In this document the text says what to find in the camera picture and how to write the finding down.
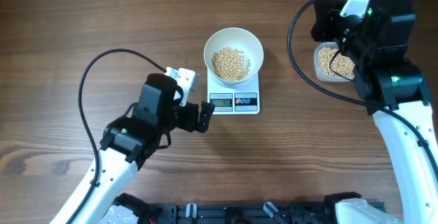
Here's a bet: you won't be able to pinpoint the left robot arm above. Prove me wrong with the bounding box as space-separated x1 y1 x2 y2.
52 67 214 223

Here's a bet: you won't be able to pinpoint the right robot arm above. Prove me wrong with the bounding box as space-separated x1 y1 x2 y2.
311 0 437 223

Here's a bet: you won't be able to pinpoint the white digital kitchen scale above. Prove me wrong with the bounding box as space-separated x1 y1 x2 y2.
207 72 260 115

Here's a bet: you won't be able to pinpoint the soybeans in white bowl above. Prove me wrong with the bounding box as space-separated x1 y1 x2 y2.
211 47 250 81

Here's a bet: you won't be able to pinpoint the white bowl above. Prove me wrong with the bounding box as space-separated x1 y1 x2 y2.
203 27 264 86

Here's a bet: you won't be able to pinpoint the yellow soybeans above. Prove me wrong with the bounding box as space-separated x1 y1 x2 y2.
318 47 355 77

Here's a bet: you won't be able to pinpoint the clear plastic container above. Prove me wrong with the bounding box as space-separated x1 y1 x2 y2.
313 42 355 82

